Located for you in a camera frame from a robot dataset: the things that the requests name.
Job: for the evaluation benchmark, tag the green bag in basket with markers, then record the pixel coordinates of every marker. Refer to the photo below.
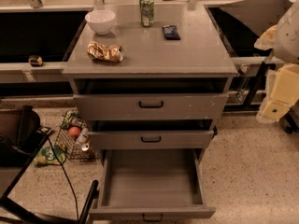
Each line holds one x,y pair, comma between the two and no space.
72,118

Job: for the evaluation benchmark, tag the tape measure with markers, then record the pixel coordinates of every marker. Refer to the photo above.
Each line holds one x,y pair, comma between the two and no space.
35,60

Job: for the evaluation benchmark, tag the grey top drawer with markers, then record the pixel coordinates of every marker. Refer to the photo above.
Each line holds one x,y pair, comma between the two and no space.
149,106

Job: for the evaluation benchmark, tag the wire basket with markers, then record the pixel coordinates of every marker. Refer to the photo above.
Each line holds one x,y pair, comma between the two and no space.
72,146

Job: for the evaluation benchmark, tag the soda can in basket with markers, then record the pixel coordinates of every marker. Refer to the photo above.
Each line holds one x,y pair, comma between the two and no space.
87,148

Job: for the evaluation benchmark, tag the white bowl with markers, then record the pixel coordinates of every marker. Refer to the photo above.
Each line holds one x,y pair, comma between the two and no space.
101,21

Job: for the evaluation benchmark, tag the grey middle drawer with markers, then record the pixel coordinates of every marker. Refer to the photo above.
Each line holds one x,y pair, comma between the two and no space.
150,140

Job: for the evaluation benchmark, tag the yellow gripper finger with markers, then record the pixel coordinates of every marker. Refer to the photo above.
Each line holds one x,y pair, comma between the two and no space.
282,93

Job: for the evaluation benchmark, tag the orange fruit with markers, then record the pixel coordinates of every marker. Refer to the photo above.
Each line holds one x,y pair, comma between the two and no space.
74,132

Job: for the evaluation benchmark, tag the crushed orange can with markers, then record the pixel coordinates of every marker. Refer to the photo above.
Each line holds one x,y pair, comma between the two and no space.
102,52

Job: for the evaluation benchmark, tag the grey open bottom drawer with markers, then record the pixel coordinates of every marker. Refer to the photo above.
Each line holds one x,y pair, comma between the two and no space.
151,185

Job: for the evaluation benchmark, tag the black stand with tray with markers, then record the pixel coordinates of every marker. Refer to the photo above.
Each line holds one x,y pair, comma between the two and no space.
240,24

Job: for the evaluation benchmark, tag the dark blue snack packet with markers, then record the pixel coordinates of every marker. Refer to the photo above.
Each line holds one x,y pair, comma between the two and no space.
171,32

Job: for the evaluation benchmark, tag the green soda can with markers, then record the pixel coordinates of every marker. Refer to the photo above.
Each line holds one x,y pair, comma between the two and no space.
146,12

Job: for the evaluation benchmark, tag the green chip bag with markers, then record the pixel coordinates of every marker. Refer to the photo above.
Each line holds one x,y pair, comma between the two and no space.
49,156

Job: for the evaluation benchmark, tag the grey drawer cabinet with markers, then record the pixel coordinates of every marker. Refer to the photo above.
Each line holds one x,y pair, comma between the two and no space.
198,63

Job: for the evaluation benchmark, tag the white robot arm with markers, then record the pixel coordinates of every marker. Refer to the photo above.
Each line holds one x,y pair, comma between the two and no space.
283,39

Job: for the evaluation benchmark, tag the black chair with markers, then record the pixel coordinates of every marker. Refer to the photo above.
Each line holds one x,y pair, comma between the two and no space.
21,137

